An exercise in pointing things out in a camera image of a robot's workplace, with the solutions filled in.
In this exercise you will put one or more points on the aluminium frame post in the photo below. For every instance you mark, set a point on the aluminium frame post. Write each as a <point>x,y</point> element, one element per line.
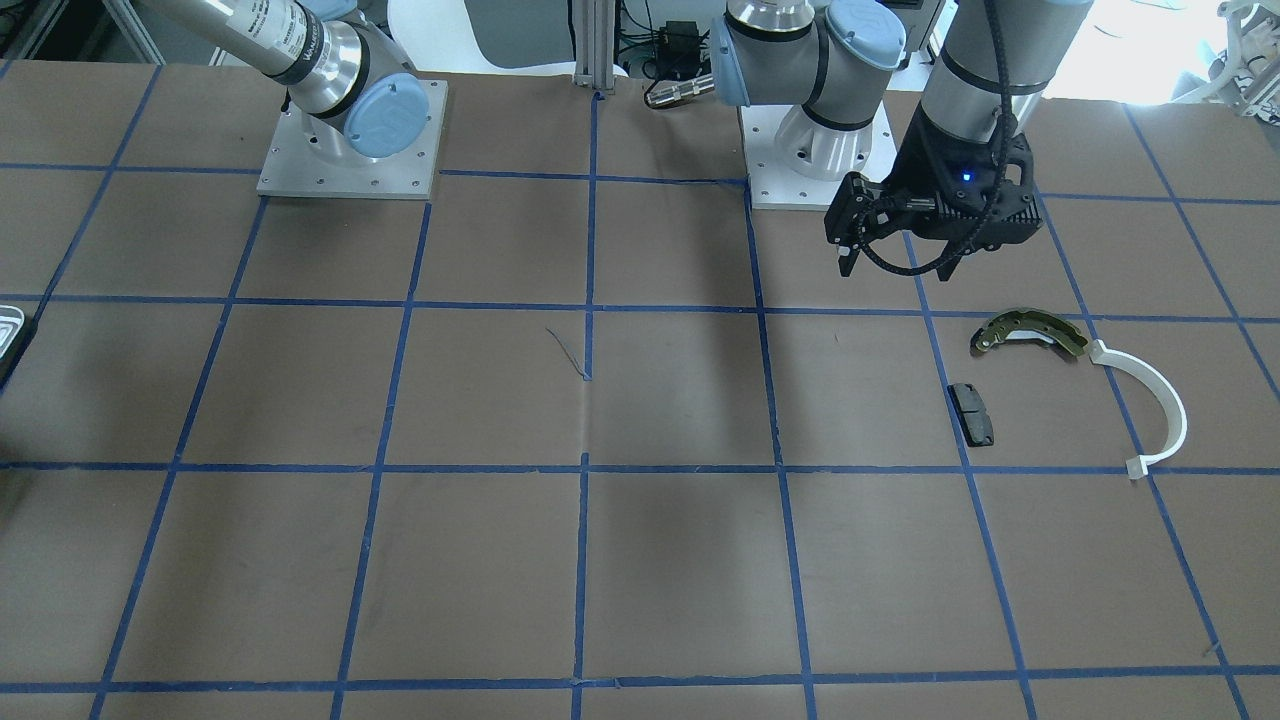
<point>593,32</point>

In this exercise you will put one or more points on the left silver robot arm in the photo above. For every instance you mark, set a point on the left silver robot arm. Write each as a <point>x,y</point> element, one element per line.
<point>836,62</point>

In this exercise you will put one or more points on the white curved plastic part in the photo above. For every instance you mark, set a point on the white curved plastic part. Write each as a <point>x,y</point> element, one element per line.
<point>1176,417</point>

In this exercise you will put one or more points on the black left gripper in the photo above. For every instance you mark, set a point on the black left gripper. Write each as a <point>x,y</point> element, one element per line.
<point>922,163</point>

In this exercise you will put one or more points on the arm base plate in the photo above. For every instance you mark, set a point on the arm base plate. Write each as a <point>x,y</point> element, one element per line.
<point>309,160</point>
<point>797,164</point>

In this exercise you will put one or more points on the black brake pad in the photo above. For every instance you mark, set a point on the black brake pad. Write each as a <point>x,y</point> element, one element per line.
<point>972,413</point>

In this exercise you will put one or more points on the ribbed silver metal tray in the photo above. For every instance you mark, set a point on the ribbed silver metal tray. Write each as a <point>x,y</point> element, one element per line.
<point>14,334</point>

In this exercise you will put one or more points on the brass brake shoe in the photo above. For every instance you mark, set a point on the brass brake shoe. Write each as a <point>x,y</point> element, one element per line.
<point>1029,324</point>

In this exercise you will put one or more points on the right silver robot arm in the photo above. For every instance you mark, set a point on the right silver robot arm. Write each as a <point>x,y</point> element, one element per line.
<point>334,63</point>

